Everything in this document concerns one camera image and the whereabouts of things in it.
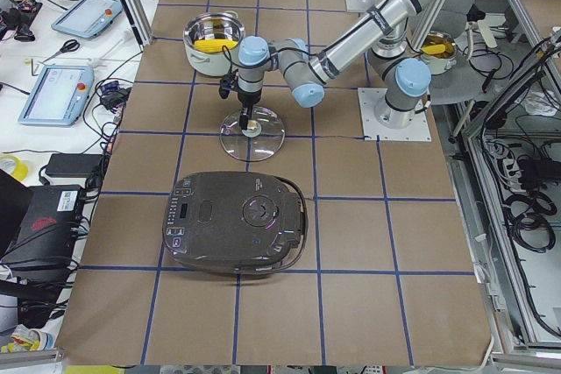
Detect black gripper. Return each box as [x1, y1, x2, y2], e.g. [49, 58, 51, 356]
[218, 74, 262, 130]

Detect glass pot lid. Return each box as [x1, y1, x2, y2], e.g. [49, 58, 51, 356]
[219, 106, 285, 162]

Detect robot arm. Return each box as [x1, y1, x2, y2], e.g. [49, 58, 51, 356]
[218, 0, 433, 130]

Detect pale green cooking pot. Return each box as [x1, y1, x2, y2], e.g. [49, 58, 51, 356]
[183, 11, 245, 77]

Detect upper blue teach pendant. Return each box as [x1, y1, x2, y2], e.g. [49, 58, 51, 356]
[51, 0, 123, 39]

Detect blue teach pendant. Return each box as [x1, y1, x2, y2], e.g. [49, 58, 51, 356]
[18, 65, 95, 127]
[51, 0, 123, 39]

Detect black rice cooker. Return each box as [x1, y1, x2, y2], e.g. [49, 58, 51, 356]
[162, 171, 308, 275]

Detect black scissors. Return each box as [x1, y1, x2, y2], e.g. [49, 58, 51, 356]
[44, 39, 81, 62]

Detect lower blue teach pendant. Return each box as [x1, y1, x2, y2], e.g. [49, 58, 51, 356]
[18, 65, 95, 127]

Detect steel bowl with yellow items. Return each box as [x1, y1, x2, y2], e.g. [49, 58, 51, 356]
[421, 32, 457, 75]

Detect black power adapter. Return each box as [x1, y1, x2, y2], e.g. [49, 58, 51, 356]
[45, 153, 103, 178]

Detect grey office chair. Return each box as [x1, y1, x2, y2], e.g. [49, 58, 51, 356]
[429, 0, 480, 105]

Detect yellow tape roll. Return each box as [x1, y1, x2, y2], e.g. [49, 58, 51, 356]
[0, 155, 28, 181]

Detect black computer box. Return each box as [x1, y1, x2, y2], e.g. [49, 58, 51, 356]
[1, 184, 87, 271]

